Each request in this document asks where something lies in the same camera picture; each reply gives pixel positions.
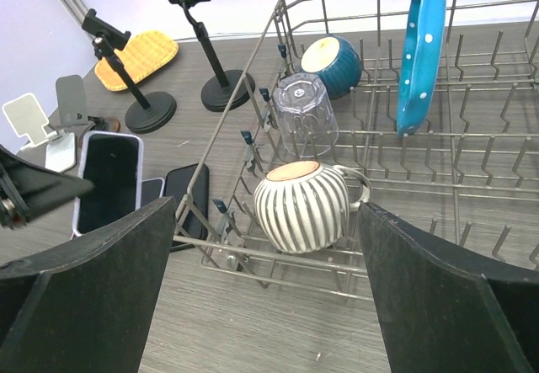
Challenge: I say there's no black round base stand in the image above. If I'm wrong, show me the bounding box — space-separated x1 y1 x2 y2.
82 8 177 134

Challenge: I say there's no black tall pole stand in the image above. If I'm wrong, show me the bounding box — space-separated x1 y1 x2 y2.
168 0 255 112

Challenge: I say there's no orange woven mat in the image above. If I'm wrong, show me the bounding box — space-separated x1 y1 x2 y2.
94 30 179 92

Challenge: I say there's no grey wire dish rack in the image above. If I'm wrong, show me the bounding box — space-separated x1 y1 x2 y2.
175 0 538 300

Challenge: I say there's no black phone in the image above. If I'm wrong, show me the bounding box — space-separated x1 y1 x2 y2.
162 163 211 253

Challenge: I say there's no clear glass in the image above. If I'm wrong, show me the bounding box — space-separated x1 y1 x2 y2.
273 72 339 158

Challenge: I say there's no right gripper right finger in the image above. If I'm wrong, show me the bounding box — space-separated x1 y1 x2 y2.
358 203 538 372

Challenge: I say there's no striped ceramic mug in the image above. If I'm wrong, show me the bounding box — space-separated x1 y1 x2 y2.
253 160 372 254

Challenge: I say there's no teal speckled plate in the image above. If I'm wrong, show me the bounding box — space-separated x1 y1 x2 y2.
396 0 446 136

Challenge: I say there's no grey stand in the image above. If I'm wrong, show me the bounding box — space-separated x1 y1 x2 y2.
56 74 121 132

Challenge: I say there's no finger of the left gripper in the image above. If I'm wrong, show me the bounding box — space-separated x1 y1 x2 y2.
1 148 94 228

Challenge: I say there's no white case phone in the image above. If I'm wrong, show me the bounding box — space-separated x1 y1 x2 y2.
72 131 144 237

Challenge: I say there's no white phone stand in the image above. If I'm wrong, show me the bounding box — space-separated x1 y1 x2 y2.
2 93 77 173

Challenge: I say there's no blue mug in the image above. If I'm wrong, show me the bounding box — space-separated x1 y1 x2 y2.
300 35 362 100

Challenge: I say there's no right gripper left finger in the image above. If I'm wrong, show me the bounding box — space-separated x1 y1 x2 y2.
1 197 175 372

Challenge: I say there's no lavender case phone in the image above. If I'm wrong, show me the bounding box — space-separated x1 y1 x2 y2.
141 177 165 207

